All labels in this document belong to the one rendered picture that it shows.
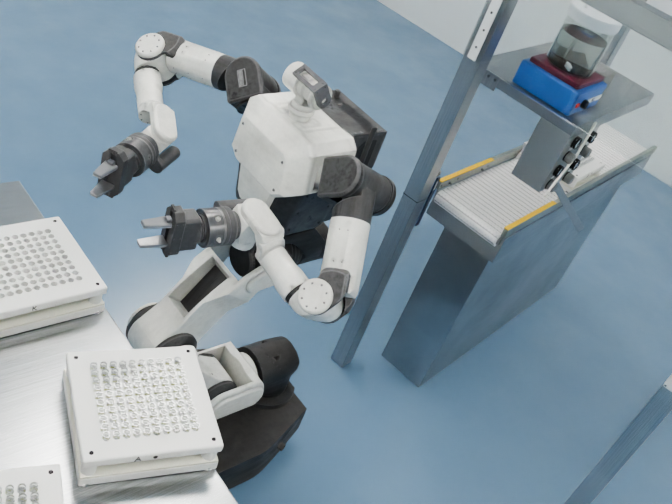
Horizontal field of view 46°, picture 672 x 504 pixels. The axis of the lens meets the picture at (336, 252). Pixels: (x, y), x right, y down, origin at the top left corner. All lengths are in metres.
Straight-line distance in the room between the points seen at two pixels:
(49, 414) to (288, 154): 0.74
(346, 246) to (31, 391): 0.69
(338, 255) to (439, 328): 1.30
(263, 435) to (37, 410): 1.10
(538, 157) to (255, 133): 0.90
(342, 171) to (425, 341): 1.38
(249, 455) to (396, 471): 0.60
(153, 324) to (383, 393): 1.21
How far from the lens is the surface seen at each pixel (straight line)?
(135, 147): 1.90
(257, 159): 1.87
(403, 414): 3.00
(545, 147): 2.36
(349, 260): 1.68
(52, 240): 1.79
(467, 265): 2.77
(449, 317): 2.90
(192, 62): 2.08
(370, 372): 3.08
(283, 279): 1.72
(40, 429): 1.53
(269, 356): 2.48
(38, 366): 1.62
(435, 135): 2.47
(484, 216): 2.59
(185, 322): 2.05
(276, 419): 2.57
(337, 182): 1.73
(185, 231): 1.71
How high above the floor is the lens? 2.09
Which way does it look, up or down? 36 degrees down
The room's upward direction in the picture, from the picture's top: 22 degrees clockwise
